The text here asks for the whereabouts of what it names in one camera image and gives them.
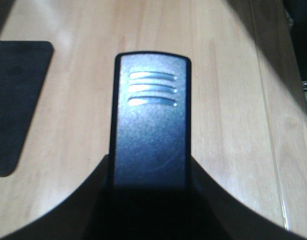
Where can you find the black stapler orange button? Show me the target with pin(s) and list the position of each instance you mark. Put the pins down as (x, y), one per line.
(148, 194)

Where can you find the black monitor stand base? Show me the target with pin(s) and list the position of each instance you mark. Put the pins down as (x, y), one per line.
(23, 69)

